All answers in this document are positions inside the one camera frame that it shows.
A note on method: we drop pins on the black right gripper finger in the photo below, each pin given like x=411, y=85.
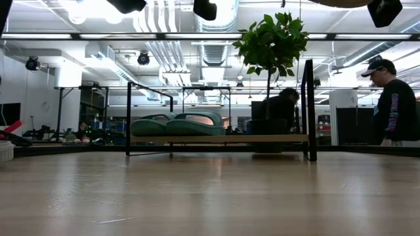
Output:
x=385, y=13

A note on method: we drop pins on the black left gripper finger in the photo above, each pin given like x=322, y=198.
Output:
x=205, y=10
x=128, y=5

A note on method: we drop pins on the teal rubber slide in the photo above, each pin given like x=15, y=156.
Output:
x=193, y=128
x=147, y=128

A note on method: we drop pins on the dark cap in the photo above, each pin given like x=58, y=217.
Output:
x=380, y=64

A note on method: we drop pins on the green plant in black pot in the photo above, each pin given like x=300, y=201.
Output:
x=272, y=42

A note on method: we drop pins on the person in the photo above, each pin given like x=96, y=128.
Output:
x=397, y=108
x=282, y=108

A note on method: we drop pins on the black partition panels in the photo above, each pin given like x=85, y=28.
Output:
x=354, y=124

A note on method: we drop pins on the red object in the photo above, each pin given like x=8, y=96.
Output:
x=14, y=126

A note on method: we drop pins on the black background rig frame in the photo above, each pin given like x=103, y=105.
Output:
x=60, y=105

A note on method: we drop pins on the wooden shelf black metal frame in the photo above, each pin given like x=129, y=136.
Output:
x=246, y=138

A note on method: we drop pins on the black table rail frame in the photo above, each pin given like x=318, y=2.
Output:
x=197, y=148

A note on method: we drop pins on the black wall monitor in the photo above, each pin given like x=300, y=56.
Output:
x=10, y=114

